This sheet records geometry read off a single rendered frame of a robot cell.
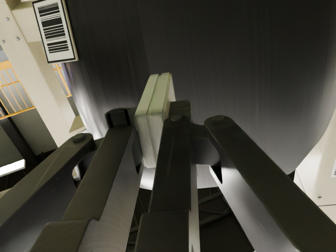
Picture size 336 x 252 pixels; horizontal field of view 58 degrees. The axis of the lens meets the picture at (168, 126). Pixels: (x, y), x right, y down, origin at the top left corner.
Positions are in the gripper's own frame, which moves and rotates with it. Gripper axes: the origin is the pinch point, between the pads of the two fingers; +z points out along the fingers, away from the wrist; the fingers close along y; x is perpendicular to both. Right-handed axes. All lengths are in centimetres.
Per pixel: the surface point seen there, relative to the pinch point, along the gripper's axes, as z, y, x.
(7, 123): 831, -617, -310
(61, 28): 12.2, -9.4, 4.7
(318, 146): 41, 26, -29
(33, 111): 906, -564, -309
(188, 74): 10.7, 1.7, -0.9
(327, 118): 15.9, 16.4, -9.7
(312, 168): 44, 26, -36
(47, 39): 12.8, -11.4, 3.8
